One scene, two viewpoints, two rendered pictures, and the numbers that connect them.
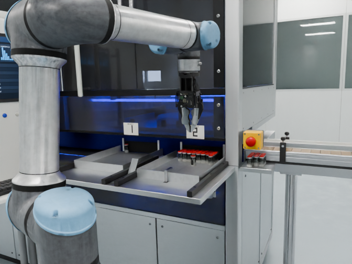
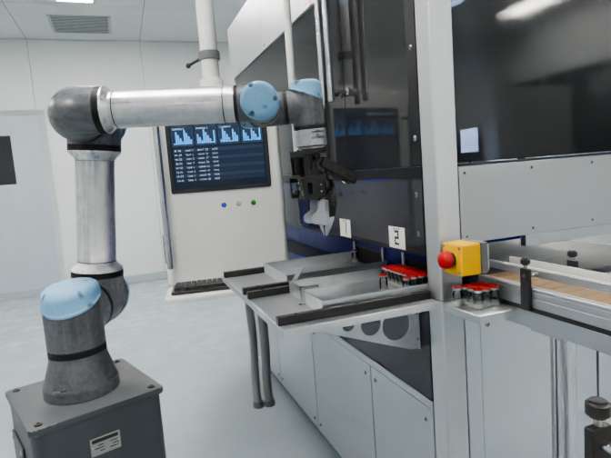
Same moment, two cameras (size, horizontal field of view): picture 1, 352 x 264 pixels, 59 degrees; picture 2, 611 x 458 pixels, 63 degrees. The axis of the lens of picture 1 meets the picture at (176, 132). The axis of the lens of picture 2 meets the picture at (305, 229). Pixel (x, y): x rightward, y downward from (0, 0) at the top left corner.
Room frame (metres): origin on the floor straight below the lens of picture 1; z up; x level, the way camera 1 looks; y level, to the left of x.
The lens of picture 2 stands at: (0.21, -0.86, 1.22)
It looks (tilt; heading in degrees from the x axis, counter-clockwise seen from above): 6 degrees down; 44
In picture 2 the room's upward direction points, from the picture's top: 4 degrees counter-clockwise
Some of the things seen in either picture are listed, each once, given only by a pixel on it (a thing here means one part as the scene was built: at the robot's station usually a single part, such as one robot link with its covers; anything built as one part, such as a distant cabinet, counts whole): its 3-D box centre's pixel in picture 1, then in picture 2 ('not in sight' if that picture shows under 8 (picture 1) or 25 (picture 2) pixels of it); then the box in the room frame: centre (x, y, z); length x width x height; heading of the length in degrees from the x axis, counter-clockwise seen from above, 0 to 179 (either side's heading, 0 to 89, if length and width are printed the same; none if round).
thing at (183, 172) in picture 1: (185, 165); (363, 287); (1.26, -0.04, 0.90); 0.34 x 0.26 x 0.04; 153
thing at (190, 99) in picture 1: (188, 90); (312, 174); (1.08, -0.05, 1.21); 0.09 x 0.08 x 0.12; 163
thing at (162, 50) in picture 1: (171, 41); (263, 109); (0.99, 0.01, 1.37); 0.11 x 0.11 x 0.08; 45
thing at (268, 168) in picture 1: (258, 166); (485, 308); (1.30, -0.35, 0.87); 0.14 x 0.13 x 0.02; 154
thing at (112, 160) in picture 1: (121, 157); (323, 266); (1.43, 0.26, 0.90); 0.34 x 0.26 x 0.04; 154
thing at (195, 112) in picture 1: (193, 120); (321, 218); (1.08, -0.06, 1.11); 0.06 x 0.03 x 0.09; 163
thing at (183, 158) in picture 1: (196, 157); (399, 278); (1.36, -0.09, 0.90); 0.18 x 0.02 x 0.05; 63
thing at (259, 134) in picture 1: (253, 139); (464, 257); (1.27, -0.32, 0.99); 0.08 x 0.07 x 0.07; 154
